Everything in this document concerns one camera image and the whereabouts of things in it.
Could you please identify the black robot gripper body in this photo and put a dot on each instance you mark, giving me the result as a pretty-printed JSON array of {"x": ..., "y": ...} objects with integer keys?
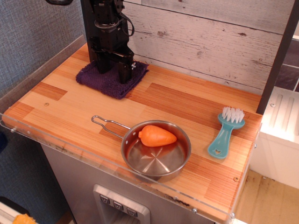
[{"x": 113, "y": 38}]

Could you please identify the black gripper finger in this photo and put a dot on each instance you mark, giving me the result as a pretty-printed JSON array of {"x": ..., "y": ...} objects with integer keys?
[
  {"x": 125, "y": 71},
  {"x": 105, "y": 62}
]

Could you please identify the purple terry cloth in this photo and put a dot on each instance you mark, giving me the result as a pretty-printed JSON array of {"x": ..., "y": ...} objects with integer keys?
[{"x": 109, "y": 83}]

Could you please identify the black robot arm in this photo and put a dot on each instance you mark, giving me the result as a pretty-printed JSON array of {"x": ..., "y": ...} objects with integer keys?
[{"x": 109, "y": 11}]

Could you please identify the orange plastic carrot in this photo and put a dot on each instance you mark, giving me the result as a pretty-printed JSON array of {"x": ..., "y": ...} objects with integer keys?
[{"x": 154, "y": 136}]

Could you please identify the small steel saucepan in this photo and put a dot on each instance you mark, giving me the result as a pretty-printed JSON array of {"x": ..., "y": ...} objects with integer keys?
[{"x": 160, "y": 163}]

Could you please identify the clear acrylic left guard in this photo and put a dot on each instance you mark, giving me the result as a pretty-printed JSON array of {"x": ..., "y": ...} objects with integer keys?
[{"x": 33, "y": 79}]

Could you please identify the clear acrylic guard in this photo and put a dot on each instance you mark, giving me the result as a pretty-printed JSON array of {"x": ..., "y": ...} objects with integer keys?
[
  {"x": 78, "y": 170},
  {"x": 33, "y": 79}
]

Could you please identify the clear acrylic front guard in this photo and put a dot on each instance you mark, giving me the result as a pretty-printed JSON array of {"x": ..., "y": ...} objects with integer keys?
[{"x": 78, "y": 170}]

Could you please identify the teal dish brush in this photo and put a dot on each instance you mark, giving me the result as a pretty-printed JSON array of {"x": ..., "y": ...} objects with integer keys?
[{"x": 230, "y": 119}]

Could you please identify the silver cabinet button panel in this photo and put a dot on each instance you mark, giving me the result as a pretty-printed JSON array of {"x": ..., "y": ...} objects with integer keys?
[{"x": 115, "y": 208}]

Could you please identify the white toy sink unit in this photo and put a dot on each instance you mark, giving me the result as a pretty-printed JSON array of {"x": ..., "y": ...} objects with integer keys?
[{"x": 276, "y": 153}]

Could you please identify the orange and black floor object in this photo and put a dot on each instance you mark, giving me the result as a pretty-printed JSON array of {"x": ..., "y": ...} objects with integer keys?
[{"x": 23, "y": 219}]

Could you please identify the dark grey left post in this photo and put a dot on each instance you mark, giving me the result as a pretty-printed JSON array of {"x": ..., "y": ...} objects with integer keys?
[{"x": 89, "y": 19}]

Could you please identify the dark grey post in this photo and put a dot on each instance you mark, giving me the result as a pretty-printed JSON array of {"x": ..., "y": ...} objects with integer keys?
[
  {"x": 89, "y": 19},
  {"x": 280, "y": 56}
]

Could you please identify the dark grey right post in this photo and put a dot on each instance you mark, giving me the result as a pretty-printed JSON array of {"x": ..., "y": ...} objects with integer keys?
[{"x": 280, "y": 56}]

